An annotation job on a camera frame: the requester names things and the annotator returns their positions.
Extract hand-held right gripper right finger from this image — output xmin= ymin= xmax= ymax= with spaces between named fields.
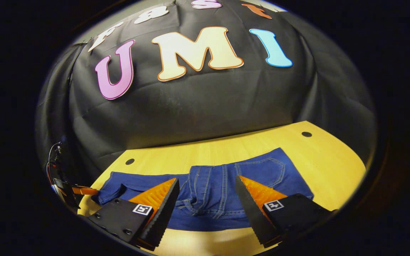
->
xmin=234 ymin=175 xmax=338 ymax=249

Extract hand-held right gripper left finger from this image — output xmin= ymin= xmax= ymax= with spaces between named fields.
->
xmin=85 ymin=178 xmax=180 ymax=251

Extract blue jeans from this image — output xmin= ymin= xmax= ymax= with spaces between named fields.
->
xmin=91 ymin=147 xmax=314 ymax=232

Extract black backdrop cloth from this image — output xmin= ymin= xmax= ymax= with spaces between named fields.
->
xmin=35 ymin=0 xmax=377 ymax=187

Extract black cable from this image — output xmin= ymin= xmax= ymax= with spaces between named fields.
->
xmin=46 ymin=142 xmax=62 ymax=185

